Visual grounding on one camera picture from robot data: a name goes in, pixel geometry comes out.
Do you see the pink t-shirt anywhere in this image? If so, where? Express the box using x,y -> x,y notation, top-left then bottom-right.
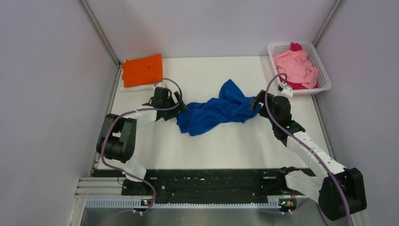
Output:
273,50 -> 319,90

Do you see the blue printed t-shirt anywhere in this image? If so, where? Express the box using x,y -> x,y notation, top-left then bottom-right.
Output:
176,79 -> 261,137

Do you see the folded white t-shirt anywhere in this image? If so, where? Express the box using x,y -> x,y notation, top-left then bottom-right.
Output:
120,84 -> 154,92

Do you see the folded orange t-shirt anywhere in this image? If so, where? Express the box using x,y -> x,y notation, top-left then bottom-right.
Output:
121,54 -> 163,88

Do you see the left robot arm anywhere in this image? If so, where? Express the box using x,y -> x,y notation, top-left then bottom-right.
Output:
96,87 -> 187,195

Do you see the white cable duct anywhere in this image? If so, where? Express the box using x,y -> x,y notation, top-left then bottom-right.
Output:
85,197 -> 294,209

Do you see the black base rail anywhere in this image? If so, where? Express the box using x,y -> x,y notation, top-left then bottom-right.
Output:
121,169 -> 299,204

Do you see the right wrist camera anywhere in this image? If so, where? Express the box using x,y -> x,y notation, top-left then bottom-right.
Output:
278,84 -> 294,98

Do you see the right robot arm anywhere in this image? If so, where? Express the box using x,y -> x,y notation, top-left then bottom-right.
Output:
249,90 -> 367,221

